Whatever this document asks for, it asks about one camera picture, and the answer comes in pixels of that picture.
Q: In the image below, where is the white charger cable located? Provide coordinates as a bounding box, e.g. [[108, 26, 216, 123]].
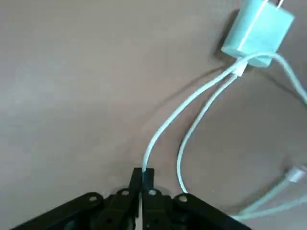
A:
[[143, 53, 307, 222]]

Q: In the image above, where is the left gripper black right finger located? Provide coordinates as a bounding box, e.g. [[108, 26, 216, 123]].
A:
[[142, 168, 252, 230]]

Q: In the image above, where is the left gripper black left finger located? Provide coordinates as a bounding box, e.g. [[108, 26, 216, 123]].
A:
[[9, 167, 144, 230]]

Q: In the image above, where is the white charger power adapter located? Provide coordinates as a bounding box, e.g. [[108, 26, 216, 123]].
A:
[[220, 0, 295, 69]]

